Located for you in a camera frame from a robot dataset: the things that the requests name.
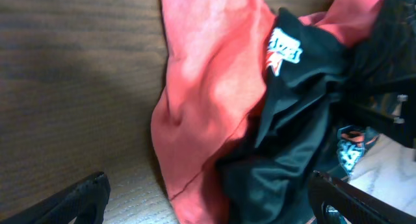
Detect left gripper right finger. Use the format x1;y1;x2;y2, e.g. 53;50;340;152
308;171;415;224

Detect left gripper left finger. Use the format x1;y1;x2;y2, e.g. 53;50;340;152
1;171;111;224

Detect red soccer t-shirt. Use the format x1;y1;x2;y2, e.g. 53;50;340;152
149;0;387;224

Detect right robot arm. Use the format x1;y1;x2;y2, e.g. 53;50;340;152
338;110;415;216

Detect black patterned jersey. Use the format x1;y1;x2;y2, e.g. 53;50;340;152
217;0;415;224

